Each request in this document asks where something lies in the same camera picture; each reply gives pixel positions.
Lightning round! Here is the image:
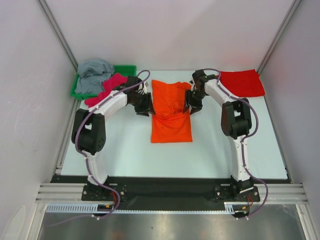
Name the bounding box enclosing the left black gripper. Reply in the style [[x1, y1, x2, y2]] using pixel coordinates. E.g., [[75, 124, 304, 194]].
[[129, 92, 156, 117]]

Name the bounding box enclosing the orange t-shirt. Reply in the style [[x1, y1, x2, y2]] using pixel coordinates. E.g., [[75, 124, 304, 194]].
[[150, 79, 193, 144]]

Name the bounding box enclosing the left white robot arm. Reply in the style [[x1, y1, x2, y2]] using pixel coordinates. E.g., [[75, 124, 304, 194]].
[[71, 75, 156, 200]]

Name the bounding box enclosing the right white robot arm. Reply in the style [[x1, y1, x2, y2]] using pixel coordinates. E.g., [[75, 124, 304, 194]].
[[183, 69, 254, 201]]

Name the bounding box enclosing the magenta t-shirt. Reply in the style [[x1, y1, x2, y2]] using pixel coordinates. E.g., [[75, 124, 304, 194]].
[[84, 73, 128, 108]]

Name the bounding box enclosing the green plastic bin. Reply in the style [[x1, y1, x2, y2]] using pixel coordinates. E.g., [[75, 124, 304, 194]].
[[69, 64, 137, 101]]

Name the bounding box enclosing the folded red t-shirt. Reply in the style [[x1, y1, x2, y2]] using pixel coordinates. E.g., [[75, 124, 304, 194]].
[[220, 69, 266, 98]]

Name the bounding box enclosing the grey t-shirt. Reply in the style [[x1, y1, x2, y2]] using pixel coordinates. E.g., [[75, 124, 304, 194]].
[[74, 58, 115, 95]]

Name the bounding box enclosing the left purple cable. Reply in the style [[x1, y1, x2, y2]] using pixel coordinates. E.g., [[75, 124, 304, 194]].
[[46, 69, 151, 227]]

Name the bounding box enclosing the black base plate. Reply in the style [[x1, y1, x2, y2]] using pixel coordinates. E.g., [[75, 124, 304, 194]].
[[50, 175, 290, 211]]

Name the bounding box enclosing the aluminium frame rail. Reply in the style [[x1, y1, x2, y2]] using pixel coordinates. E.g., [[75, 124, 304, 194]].
[[35, 183, 85, 203]]

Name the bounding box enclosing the aluminium corner post right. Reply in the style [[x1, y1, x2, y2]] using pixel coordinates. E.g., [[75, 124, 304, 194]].
[[256, 0, 302, 74]]

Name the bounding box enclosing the aluminium corner post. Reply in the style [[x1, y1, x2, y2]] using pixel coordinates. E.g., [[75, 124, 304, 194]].
[[36, 0, 78, 71], [256, 0, 302, 74]]

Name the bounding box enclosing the aluminium corner post left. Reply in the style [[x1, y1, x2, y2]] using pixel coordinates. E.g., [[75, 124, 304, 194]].
[[36, 0, 78, 71]]

